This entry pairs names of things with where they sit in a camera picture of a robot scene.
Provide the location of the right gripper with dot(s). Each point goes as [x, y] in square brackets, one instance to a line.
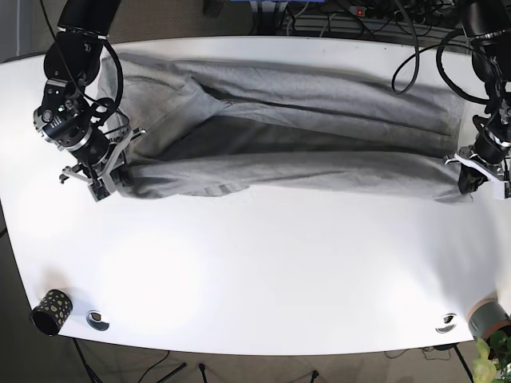
[99, 162]

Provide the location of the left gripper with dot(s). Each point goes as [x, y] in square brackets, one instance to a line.
[474, 172]

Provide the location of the light grey T-shirt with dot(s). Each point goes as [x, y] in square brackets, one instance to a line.
[213, 128]

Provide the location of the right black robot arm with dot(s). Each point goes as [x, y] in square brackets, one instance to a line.
[68, 117]

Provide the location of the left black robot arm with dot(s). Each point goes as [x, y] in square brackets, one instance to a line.
[486, 26]

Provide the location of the grey plant pot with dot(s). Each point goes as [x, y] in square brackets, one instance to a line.
[487, 317]

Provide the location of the black gold-dotted cup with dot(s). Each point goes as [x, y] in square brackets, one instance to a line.
[52, 312]

